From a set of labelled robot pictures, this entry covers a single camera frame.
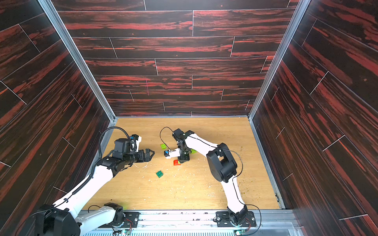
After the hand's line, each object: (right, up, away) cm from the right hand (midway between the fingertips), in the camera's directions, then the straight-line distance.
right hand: (185, 155), depth 96 cm
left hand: (-21, +4, -13) cm, 25 cm away
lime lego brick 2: (+4, +7, -30) cm, 31 cm away
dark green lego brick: (-16, -10, -8) cm, 20 cm away
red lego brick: (-6, -4, -4) cm, 8 cm away
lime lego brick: (-16, +5, +5) cm, 17 cm away
